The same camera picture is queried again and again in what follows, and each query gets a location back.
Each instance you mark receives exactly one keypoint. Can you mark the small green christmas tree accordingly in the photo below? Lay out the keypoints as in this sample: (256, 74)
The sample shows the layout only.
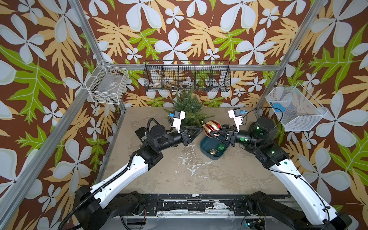
(189, 103)

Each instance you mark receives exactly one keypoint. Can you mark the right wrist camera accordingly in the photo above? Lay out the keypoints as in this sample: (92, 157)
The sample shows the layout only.
(237, 115)

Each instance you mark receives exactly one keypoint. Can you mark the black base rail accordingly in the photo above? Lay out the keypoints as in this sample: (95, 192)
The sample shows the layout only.
(149, 205)

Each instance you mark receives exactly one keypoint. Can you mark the blue object in basket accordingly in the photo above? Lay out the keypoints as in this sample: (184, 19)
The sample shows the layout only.
(279, 107)

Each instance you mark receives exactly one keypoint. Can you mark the red gold striped ornament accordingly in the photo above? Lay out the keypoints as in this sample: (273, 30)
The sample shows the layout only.
(211, 126)

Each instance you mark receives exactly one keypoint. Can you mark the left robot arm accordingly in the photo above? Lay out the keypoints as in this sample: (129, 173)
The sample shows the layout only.
(94, 206)

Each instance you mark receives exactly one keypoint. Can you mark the green glitter ball ornament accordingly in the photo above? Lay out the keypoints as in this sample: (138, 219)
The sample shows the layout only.
(221, 148)

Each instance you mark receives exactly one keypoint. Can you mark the black pad left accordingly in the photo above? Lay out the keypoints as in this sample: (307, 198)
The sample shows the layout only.
(139, 133)

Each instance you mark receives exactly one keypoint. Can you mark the white wire basket left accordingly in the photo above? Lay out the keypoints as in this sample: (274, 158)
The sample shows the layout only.
(106, 84)

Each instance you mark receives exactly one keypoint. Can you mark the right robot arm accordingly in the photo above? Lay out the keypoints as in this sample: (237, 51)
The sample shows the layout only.
(315, 213)

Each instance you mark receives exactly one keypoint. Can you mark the small gold ornament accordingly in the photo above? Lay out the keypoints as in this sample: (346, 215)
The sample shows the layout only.
(213, 152)

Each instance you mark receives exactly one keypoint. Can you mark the white mesh basket right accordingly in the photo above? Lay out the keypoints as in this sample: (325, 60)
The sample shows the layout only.
(303, 111)

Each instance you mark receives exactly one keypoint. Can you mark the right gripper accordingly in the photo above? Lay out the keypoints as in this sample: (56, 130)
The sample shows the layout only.
(231, 136)

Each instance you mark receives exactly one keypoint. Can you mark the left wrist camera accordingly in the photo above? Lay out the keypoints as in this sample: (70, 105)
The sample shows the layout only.
(176, 119)

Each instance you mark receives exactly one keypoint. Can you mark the black wire basket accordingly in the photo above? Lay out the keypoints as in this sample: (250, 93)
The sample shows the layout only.
(196, 75)

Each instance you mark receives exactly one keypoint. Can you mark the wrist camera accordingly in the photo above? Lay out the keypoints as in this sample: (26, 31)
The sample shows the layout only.
(237, 115)
(176, 119)

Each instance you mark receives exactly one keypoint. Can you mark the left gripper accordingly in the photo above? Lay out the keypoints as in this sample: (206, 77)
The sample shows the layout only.
(185, 136)

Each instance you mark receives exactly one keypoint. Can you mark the teal plastic bin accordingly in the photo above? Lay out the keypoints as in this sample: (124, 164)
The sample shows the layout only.
(208, 143)

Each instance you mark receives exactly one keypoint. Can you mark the electronics board with cables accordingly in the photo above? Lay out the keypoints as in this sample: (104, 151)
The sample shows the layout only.
(256, 224)

